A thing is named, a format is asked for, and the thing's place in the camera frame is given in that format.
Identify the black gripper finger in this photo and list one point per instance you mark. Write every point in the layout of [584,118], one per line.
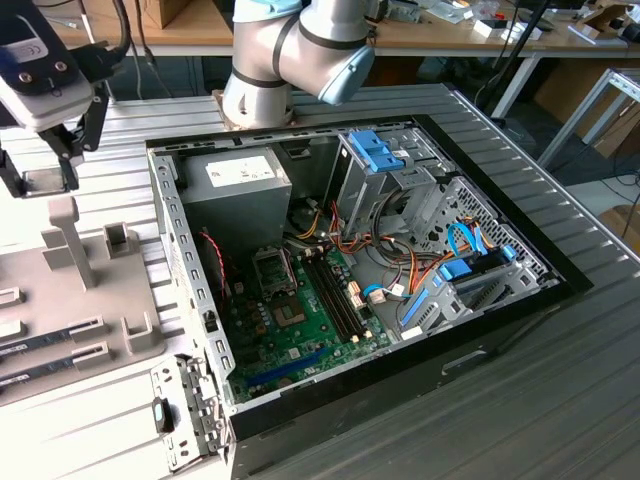
[12,175]
[95,122]

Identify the silver CPU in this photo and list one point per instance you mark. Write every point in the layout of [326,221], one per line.
[45,182]

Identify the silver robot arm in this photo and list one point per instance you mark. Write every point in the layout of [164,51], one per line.
[300,45]

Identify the CPU socket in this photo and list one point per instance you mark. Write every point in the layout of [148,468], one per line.
[289,312]

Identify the brown cardboard box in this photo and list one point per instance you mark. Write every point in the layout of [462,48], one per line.
[167,12]

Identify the grey parts rack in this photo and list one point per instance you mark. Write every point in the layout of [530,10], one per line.
[75,300]

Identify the grey power supply unit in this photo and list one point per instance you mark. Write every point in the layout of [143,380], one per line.
[235,210]

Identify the dark RAM stick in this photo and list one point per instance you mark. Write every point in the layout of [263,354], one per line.
[35,344]
[35,372]

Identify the small white connector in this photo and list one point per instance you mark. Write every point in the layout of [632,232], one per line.
[238,288]

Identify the grey metal drive cage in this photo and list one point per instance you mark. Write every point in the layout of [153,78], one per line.
[360,200]

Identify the blue plastic drive latch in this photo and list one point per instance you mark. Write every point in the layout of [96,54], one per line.
[375,150]

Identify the black teal release latch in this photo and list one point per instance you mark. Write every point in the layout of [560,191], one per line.
[162,415]

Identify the green motherboard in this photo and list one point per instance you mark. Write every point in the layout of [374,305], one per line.
[272,345]

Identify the black RAM slot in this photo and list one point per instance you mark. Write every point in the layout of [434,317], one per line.
[324,300]
[342,300]
[336,300]
[330,300]

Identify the chip with white label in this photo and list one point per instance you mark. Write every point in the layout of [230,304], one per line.
[294,353]

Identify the tan board connector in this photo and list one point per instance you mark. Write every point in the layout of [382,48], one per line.
[358,302]
[354,288]

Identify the blue expansion slot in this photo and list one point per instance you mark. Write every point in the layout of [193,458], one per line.
[285,370]

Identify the silver coin cell battery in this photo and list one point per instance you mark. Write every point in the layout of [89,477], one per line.
[284,381]

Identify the metal device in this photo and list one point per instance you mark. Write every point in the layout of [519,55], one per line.
[405,11]

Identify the wooden workbench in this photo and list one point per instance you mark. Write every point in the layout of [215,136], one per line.
[445,36]

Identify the clear plastic bag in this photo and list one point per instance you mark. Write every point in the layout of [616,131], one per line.
[450,10]

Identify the blue disk carrier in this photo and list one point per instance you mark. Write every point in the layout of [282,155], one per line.
[455,270]

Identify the perforated metal disk bay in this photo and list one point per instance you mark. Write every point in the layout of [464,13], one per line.
[480,200]

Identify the grey metal disk bay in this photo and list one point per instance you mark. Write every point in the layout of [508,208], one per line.
[440,312]

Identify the small white box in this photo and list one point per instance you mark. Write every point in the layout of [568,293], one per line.
[487,28]

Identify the black PC case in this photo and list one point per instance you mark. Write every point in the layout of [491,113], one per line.
[400,400]

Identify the black disk drive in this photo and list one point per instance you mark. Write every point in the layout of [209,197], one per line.
[487,262]

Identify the small blue clip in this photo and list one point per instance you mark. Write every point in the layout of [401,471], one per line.
[508,252]

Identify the black slanted pole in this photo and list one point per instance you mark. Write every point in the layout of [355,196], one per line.
[520,37]

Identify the white round object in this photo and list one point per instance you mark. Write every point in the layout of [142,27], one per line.
[525,32]

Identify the white flat strip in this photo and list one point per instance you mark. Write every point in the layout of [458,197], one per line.
[582,34]

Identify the open cardboard box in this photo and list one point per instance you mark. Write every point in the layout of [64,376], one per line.
[605,17]

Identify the large cardboard box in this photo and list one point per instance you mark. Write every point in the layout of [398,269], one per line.
[620,130]

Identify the flat cardboard box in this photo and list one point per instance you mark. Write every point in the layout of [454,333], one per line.
[622,225]

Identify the small black object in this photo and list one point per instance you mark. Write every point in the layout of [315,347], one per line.
[631,31]

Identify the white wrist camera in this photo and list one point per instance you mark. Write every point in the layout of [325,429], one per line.
[50,110]

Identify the blue plastic rail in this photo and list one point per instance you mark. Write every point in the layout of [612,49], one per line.
[415,307]

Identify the aluminium profile frame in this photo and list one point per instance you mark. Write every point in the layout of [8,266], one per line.
[576,117]

